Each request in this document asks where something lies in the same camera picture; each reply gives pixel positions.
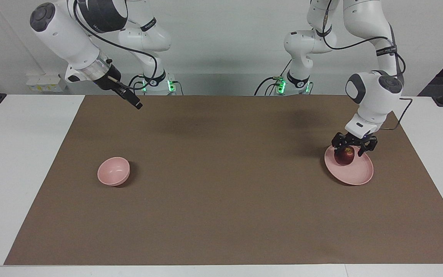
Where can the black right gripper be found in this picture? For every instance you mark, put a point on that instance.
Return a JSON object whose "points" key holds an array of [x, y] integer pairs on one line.
{"points": [[113, 80]]}

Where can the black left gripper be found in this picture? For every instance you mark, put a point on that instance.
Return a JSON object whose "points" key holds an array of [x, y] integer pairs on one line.
{"points": [[358, 141]]}

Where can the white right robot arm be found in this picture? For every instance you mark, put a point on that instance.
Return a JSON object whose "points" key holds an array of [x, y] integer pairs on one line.
{"points": [[71, 42]]}

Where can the pink bowl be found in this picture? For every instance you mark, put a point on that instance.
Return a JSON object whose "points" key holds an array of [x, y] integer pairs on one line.
{"points": [[114, 171]]}

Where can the dark red apple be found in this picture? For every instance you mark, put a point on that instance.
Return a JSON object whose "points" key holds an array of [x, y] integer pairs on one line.
{"points": [[345, 157]]}

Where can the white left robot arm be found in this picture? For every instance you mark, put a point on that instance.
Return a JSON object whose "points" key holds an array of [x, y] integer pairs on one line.
{"points": [[375, 92]]}

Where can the white wall socket box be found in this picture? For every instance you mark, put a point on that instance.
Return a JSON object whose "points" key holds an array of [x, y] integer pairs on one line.
{"points": [[44, 84]]}

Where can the brown table mat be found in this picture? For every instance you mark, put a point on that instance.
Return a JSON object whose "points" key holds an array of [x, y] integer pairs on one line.
{"points": [[225, 184]]}

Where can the pink plate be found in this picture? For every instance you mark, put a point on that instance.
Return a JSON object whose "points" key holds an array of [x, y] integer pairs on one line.
{"points": [[354, 173]]}

